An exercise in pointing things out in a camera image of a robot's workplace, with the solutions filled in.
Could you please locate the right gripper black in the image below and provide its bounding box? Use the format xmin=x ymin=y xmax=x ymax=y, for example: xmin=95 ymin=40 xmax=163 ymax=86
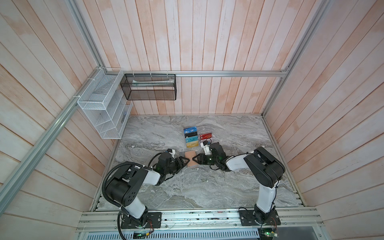
xmin=192 ymin=152 xmax=219 ymax=165

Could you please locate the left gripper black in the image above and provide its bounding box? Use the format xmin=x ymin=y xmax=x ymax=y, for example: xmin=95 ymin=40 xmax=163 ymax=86
xmin=164 ymin=156 xmax=190 ymax=175

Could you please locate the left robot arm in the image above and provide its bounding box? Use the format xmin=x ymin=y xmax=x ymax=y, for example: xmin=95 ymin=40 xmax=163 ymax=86
xmin=102 ymin=149 xmax=190 ymax=227

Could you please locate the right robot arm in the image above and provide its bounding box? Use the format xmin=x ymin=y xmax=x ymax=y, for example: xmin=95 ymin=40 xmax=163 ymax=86
xmin=192 ymin=142 xmax=286 ymax=224

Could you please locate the yellow VIP card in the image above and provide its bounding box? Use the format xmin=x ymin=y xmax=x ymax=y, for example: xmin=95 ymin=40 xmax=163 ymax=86
xmin=186 ymin=141 xmax=199 ymax=149

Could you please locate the teal VIP card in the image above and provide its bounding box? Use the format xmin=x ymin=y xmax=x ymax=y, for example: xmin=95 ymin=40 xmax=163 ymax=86
xmin=185 ymin=136 xmax=199 ymax=143

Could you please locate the black card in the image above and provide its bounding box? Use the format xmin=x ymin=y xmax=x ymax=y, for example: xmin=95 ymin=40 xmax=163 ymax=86
xmin=185 ymin=132 xmax=198 ymax=138

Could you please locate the red card on stand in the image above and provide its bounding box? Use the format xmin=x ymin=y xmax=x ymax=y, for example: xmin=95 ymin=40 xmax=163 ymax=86
xmin=200 ymin=133 xmax=212 ymax=140

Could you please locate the blue card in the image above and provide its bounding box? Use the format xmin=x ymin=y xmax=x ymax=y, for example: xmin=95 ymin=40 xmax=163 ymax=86
xmin=184 ymin=127 xmax=197 ymax=135

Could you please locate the black mesh basket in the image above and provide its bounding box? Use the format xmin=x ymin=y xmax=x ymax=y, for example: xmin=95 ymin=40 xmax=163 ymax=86
xmin=120 ymin=74 xmax=177 ymax=101

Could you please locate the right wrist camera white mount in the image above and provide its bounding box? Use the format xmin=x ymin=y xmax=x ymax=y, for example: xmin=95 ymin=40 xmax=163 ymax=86
xmin=200 ymin=142 xmax=212 ymax=155

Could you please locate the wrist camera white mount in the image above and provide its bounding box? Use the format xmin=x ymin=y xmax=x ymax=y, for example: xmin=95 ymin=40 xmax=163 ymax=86
xmin=167 ymin=149 xmax=176 ymax=158
xmin=200 ymin=142 xmax=212 ymax=155

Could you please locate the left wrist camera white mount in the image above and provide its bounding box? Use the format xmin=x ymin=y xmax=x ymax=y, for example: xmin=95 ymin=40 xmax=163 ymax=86
xmin=167 ymin=149 xmax=176 ymax=158

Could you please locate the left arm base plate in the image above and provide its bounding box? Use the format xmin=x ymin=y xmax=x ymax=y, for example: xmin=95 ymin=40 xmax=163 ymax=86
xmin=121 ymin=212 xmax=162 ymax=230

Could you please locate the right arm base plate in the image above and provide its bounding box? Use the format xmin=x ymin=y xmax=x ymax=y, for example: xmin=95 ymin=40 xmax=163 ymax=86
xmin=238 ymin=209 xmax=281 ymax=226

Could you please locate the black corrugated cable hose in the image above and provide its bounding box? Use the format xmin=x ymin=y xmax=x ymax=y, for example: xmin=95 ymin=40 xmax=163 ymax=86
xmin=101 ymin=161 xmax=145 ymax=208

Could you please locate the horizontal aluminium wall rail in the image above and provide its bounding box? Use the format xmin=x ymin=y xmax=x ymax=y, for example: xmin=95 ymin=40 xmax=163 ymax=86
xmin=105 ymin=68 xmax=288 ymax=78

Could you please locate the white wire mesh shelf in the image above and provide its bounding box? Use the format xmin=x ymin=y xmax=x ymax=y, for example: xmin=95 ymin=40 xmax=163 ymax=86
xmin=78 ymin=68 xmax=133 ymax=140

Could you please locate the aluminium front rail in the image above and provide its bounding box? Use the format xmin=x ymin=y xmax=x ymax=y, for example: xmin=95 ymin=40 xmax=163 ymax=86
xmin=76 ymin=207 xmax=325 ymax=233

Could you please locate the left aluminium wall rail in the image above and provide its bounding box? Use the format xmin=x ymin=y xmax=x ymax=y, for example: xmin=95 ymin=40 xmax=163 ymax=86
xmin=1 ymin=67 xmax=102 ymax=215

